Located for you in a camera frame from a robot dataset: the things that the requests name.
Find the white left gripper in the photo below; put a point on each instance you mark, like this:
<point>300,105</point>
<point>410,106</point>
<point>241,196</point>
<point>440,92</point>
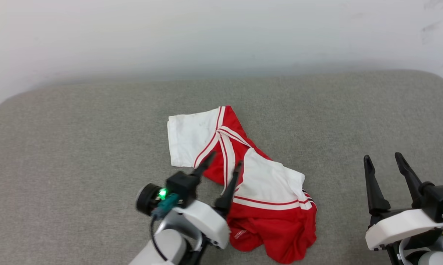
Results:
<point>206,221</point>

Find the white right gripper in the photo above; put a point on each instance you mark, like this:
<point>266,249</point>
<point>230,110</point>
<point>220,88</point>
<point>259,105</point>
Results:
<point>401,224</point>

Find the red and white shirt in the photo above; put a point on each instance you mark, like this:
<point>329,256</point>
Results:
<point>265,184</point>

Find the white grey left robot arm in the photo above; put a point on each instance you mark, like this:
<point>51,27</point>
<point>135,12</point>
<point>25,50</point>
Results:
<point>166,246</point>

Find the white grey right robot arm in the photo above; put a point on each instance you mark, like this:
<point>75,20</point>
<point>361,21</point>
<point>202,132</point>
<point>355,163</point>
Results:
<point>427,254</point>

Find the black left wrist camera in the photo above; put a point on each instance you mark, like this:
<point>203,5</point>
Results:
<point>181,187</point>

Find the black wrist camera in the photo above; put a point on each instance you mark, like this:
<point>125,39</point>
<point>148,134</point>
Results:
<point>181,187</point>
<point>438,198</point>

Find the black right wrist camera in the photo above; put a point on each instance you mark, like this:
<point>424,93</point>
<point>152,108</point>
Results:
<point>438,198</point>

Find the teal left camera connector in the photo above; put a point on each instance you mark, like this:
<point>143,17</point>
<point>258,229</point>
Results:
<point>166,206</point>

